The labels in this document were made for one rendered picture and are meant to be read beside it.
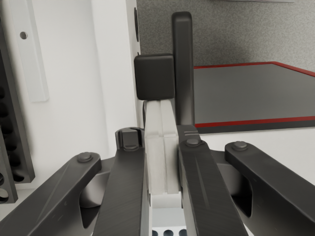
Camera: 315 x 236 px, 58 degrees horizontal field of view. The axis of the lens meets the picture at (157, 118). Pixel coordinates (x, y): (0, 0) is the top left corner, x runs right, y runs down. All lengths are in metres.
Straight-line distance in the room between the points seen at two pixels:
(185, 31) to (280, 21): 1.01
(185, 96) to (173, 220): 0.23
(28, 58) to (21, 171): 0.10
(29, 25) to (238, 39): 0.94
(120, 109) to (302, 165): 0.29
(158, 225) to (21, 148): 0.19
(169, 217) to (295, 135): 0.19
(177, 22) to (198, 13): 0.93
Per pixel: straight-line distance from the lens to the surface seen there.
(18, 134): 0.25
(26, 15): 0.25
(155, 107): 0.17
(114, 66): 0.16
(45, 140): 0.29
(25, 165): 0.26
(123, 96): 0.16
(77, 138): 0.28
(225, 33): 1.11
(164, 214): 0.38
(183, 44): 0.17
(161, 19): 1.08
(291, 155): 0.40
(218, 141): 0.36
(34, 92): 0.26
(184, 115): 0.18
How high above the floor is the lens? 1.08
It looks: 72 degrees down
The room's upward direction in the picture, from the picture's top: 177 degrees clockwise
